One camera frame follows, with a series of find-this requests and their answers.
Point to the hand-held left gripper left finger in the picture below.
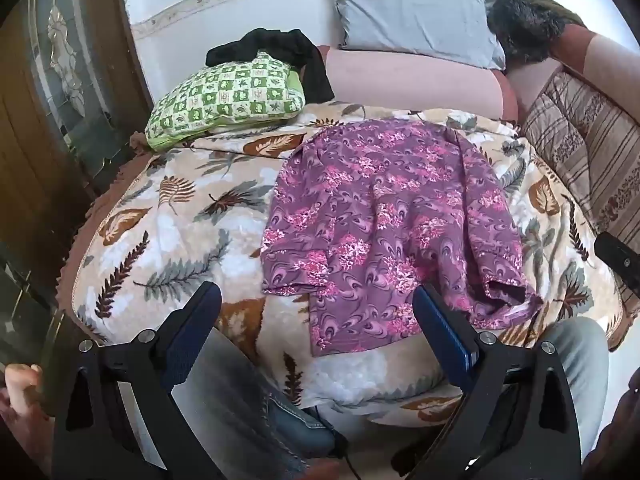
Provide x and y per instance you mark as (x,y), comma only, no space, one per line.
(192,332)

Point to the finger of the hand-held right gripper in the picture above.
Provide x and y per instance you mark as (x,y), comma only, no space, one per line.
(620,257)

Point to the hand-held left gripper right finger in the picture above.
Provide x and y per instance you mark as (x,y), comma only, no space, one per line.
(445,335)

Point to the purple floral shirt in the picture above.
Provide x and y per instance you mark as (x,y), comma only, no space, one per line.
(390,220)

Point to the leaf print blanket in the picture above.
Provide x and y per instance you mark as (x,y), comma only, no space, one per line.
(200,260)

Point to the person's left leg in jeans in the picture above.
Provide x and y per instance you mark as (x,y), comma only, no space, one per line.
(260,410)

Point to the person's leg in jeans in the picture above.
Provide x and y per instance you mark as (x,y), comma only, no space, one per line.
(260,410)
(580,370)

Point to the striped brown cushion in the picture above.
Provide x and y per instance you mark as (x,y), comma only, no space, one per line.
(585,145)

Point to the person's right leg in jeans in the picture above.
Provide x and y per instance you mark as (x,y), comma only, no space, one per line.
(580,370)

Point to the person's bare foot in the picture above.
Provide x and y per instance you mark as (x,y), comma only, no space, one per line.
(22,410)

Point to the pink bolster pillow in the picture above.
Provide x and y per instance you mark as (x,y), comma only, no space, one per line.
(400,85)
(530,85)

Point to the green checked pillow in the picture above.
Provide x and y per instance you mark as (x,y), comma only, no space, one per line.
(225,100)

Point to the olive green cloth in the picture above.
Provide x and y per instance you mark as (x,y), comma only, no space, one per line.
(560,10)

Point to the wooden door with glass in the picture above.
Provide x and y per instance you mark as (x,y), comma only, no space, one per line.
(65,85)

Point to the black cloth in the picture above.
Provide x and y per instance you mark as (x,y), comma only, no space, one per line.
(280,42)

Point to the grey pillow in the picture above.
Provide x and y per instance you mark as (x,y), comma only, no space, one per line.
(415,10)

